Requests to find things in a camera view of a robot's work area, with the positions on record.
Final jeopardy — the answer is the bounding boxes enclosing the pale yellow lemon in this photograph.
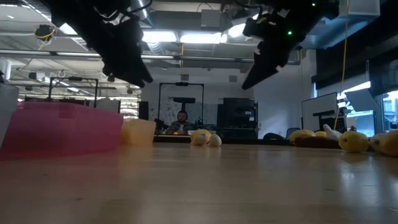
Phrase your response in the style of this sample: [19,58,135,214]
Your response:
[288,129,317,144]

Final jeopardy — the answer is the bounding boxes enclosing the yellow hanging cable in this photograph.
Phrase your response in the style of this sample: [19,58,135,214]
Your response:
[333,0,351,130]

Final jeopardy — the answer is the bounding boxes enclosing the grey ceiling pipe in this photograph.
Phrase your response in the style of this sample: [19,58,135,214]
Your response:
[0,49,301,65]

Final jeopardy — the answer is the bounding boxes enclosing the whiteboard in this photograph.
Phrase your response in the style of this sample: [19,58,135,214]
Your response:
[300,91,339,132]

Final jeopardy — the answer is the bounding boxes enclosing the grey ceiling box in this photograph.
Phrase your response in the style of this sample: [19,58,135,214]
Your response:
[200,8,222,28]

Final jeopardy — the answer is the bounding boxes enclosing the black metal table frame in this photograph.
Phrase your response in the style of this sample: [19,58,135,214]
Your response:
[152,134,292,146]

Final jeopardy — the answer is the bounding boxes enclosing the rectangular metal ceiling duct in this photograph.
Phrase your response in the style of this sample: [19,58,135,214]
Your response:
[300,0,381,50]

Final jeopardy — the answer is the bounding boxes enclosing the black station frame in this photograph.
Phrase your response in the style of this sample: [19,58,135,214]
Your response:
[157,82,205,133]
[47,77,100,108]

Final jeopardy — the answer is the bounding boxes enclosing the hanging cable reel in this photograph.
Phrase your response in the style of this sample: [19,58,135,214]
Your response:
[34,24,56,43]

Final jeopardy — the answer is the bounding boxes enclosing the black speaker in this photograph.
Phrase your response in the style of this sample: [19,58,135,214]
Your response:
[138,101,149,121]

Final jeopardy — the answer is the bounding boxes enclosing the person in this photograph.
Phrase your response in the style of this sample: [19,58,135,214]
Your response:
[166,110,196,135]

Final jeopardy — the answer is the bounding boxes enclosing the grey tilted screen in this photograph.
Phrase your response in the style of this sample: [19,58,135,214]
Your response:
[344,88,381,113]

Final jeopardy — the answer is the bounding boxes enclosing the pink plastic basket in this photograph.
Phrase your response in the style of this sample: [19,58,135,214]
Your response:
[0,101,124,160]

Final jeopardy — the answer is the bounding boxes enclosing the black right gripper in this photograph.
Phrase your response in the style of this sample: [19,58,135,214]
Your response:
[241,0,339,90]

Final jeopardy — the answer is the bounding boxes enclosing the black cabinet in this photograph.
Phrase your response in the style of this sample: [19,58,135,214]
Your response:
[216,97,259,140]

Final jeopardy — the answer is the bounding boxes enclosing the orange plastic basket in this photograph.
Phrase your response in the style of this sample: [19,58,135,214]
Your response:
[119,118,157,146]

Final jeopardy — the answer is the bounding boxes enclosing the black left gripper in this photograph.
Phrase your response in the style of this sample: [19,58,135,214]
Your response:
[46,0,154,88]

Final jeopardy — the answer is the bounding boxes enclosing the dark office chair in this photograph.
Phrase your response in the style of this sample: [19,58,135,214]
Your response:
[262,132,290,141]

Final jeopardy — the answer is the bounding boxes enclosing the ceiling light panel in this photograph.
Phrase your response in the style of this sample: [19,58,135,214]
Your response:
[179,32,224,45]
[142,30,177,43]

